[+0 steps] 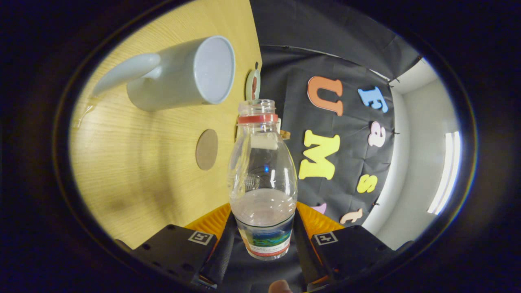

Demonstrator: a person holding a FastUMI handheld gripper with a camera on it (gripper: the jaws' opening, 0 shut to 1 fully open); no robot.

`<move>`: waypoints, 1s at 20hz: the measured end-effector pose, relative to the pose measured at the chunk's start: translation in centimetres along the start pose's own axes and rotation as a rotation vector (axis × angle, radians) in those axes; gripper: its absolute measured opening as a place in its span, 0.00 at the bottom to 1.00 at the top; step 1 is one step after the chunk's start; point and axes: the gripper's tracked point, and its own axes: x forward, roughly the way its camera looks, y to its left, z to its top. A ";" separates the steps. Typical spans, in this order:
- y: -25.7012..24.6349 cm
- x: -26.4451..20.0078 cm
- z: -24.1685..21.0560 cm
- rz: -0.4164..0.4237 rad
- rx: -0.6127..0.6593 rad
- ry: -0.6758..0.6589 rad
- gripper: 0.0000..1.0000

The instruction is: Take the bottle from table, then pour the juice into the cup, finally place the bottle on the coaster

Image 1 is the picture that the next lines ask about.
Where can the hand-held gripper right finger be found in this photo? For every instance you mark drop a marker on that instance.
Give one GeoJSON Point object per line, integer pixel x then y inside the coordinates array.
{"type": "Point", "coordinates": [350, 250]}

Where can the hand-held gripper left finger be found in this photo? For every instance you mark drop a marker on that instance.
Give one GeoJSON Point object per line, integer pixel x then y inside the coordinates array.
{"type": "Point", "coordinates": [175, 250]}

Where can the clear plastic juice bottle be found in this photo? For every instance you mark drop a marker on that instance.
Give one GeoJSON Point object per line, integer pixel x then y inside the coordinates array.
{"type": "Point", "coordinates": [262, 211]}

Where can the round brown coaster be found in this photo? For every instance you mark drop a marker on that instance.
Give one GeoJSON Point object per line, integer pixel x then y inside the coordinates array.
{"type": "Point", "coordinates": [206, 149]}

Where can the white cup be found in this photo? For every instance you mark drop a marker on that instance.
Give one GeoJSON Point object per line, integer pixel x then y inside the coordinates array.
{"type": "Point", "coordinates": [175, 77]}

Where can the wooden table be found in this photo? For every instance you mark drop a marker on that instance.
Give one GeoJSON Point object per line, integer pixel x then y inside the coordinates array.
{"type": "Point", "coordinates": [142, 162]}

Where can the black backdrop cloth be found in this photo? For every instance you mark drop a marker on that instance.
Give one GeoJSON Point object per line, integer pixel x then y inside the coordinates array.
{"type": "Point", "coordinates": [350, 154]}

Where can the long ceiling light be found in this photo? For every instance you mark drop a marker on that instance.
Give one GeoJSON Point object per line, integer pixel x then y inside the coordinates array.
{"type": "Point", "coordinates": [445, 175]}

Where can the brown toast slice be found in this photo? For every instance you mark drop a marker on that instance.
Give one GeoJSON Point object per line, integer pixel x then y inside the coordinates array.
{"type": "Point", "coordinates": [285, 134]}

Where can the light green plate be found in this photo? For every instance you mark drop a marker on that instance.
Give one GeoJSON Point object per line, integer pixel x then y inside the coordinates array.
{"type": "Point", "coordinates": [248, 85]}

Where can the brown bread piece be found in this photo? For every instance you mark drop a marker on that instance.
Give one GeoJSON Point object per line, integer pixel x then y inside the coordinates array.
{"type": "Point", "coordinates": [255, 87]}

